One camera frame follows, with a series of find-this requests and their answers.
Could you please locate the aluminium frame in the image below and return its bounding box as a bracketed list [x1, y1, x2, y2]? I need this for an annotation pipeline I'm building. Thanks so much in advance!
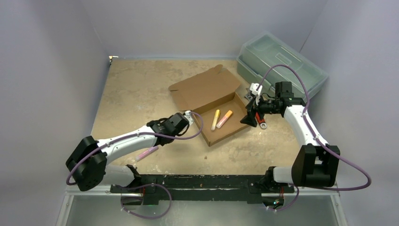
[56, 184, 347, 226]

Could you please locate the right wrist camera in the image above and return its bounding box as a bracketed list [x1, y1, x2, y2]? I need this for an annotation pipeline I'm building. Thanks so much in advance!
[248, 83, 263, 105]

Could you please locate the red handled adjustable wrench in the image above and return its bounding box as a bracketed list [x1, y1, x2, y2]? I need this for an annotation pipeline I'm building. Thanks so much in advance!
[244, 93, 267, 129]

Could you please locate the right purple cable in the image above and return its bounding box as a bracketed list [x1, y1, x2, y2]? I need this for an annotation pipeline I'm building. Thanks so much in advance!
[257, 65, 373, 191]

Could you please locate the purple highlighter marker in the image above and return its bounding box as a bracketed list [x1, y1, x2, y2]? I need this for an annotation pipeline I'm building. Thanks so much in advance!
[135, 146, 159, 161]

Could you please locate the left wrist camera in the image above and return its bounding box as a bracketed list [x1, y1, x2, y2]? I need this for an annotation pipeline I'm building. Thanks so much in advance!
[183, 111, 194, 125]

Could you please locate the yellow highlighter marker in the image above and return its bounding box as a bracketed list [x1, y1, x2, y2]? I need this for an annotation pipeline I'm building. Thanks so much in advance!
[211, 109, 220, 131]

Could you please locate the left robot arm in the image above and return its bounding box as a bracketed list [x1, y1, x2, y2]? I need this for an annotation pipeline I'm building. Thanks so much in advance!
[65, 111, 194, 193]

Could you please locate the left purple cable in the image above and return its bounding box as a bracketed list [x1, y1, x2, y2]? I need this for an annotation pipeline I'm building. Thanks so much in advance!
[66, 111, 205, 186]

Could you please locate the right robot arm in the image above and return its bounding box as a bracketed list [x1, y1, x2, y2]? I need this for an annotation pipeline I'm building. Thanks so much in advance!
[240, 81, 340, 192]

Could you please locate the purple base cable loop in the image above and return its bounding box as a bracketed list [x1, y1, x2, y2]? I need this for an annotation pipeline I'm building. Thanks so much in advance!
[120, 183, 174, 219]

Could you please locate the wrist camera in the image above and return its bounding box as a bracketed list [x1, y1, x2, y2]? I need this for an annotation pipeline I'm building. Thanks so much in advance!
[183, 111, 194, 125]
[248, 83, 263, 105]

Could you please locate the translucent green plastic toolbox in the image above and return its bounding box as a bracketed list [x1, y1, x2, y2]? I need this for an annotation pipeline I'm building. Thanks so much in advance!
[237, 32, 328, 100]

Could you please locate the brown cardboard box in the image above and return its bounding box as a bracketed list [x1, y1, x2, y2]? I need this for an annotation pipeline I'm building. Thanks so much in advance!
[168, 65, 249, 146]

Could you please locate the orange pink highlighter marker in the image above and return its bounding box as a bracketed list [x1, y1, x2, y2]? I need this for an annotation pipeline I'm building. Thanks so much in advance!
[216, 110, 233, 129]

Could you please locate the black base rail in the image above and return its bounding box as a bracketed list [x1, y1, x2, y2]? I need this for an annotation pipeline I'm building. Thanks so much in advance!
[110, 171, 295, 205]

